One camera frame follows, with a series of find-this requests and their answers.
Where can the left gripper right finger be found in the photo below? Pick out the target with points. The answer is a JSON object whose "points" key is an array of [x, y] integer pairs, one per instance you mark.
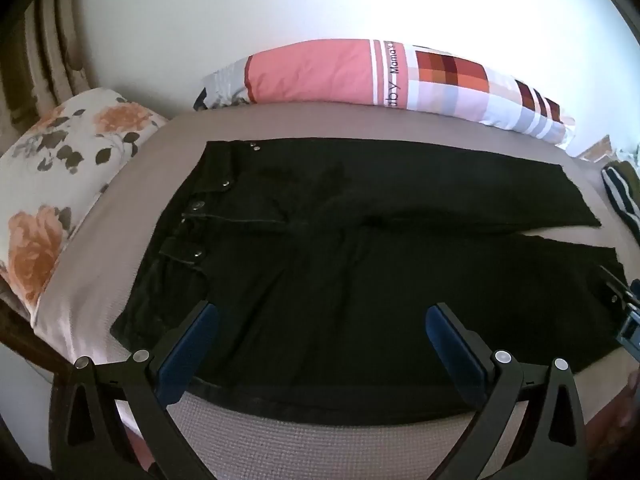
{"points": [[551, 440]]}

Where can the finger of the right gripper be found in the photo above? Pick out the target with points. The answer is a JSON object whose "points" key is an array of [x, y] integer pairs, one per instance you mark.
{"points": [[617, 287]]}

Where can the brown cardboard box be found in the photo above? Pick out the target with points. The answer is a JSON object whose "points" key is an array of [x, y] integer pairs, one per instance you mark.
{"points": [[602, 150]]}

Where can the wooden slatted headboard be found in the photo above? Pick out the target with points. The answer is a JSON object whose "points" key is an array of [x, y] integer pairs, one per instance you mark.
{"points": [[41, 62]]}

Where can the striped dark green garment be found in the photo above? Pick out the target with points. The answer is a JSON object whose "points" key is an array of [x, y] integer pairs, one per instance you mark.
{"points": [[621, 183]]}

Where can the person's right hand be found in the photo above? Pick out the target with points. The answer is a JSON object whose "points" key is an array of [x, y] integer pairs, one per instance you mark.
{"points": [[615, 422]]}

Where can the pink patchwork long pillow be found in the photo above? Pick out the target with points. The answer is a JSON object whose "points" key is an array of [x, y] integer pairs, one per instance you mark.
{"points": [[388, 74]]}

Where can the grey textured bed cover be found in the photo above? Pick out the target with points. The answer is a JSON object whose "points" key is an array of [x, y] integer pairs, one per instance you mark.
{"points": [[92, 281]]}

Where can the black pants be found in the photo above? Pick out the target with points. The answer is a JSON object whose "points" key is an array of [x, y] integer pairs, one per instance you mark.
{"points": [[322, 257]]}

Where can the floral white pillow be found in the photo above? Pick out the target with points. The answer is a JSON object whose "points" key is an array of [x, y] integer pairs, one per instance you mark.
{"points": [[53, 175]]}

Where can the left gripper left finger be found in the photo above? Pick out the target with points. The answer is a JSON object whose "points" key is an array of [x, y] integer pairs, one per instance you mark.
{"points": [[92, 442]]}

